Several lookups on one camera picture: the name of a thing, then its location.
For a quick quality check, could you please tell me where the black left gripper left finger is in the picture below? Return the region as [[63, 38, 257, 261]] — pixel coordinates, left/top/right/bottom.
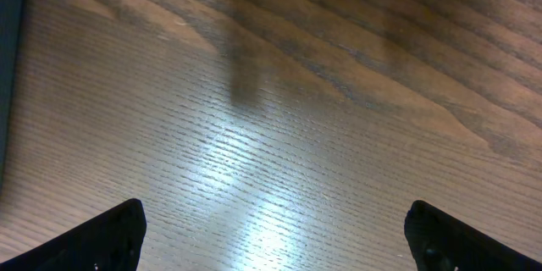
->
[[1, 198, 147, 271]]

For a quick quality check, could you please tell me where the grey plastic basket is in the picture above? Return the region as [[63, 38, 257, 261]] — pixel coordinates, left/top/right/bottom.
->
[[0, 0, 25, 178]]

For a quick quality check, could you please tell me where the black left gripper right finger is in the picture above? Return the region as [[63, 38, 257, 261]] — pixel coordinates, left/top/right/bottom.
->
[[404, 200, 541, 271]]

